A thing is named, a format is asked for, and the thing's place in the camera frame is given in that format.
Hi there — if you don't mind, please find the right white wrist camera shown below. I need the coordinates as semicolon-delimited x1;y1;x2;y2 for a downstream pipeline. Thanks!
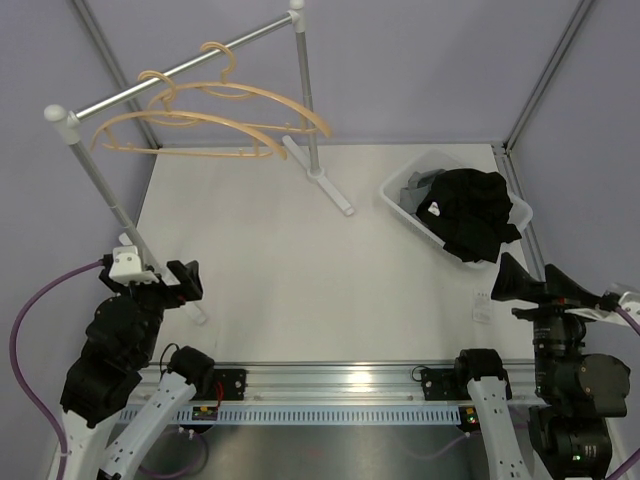
568;283;639;325

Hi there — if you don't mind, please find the grey button shirt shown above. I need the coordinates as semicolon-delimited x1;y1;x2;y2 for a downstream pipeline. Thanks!
398;169;445;217

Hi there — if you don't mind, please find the small white paper label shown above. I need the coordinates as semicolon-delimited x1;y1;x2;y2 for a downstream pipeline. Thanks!
472;290;494;324

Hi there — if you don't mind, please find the wooden hanger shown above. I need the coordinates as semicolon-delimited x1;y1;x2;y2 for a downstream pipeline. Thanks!
89;69;289;161
147;41;333;138

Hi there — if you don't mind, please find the white slotted cable duct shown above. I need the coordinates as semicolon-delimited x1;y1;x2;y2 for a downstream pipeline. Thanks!
119;405;461;426

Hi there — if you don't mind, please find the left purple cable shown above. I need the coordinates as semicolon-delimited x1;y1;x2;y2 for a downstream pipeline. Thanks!
10;259;109;480

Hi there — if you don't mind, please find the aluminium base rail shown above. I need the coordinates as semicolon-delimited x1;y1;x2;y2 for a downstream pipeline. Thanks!
124;361;541;407

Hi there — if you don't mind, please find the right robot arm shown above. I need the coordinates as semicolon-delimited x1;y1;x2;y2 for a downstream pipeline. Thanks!
452;253;639;479

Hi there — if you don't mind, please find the purple cable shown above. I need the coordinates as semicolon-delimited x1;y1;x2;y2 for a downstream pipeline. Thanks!
10;259;109;480
607;304;640;480

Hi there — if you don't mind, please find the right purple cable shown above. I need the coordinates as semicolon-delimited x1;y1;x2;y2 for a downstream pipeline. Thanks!
607;304;640;480

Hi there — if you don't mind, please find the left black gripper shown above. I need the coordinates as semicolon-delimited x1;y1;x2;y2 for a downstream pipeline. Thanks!
102;260;202;363

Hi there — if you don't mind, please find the black shirt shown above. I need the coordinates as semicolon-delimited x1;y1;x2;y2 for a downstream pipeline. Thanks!
416;169;522;263

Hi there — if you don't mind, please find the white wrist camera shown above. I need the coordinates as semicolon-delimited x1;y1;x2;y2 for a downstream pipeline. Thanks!
568;283;639;325
106;245;177;286

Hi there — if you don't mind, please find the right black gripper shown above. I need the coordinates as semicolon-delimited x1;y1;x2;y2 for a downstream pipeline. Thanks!
493;251;606;396

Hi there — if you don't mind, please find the metal clothes rack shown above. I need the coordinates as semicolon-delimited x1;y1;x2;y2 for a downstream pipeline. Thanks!
44;1;355;324

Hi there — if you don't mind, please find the white plastic basket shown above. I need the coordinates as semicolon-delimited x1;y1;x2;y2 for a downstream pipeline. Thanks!
378;147;534;271

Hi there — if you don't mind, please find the wooden hanger front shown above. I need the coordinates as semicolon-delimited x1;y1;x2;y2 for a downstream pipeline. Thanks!
147;41;333;138

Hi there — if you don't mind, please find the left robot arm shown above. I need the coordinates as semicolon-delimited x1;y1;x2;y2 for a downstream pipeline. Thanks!
60;255;215;479

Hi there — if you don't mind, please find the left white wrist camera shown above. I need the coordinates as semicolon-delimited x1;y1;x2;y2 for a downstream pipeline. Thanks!
106;245;177;286

